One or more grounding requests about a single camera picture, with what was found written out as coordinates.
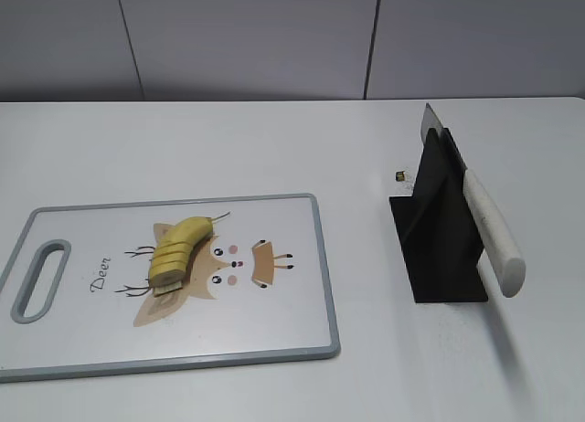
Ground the white-handled kitchen knife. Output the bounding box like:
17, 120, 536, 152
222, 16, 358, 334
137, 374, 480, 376
420, 102, 527, 298

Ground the yellow sliced banana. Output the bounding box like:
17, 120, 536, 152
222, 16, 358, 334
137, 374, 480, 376
148, 216, 229, 299

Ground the white grey-rimmed cutting board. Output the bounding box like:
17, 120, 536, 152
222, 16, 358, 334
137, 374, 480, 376
1, 194, 340, 383

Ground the black knife stand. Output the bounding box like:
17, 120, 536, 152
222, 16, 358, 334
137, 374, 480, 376
388, 128, 488, 303

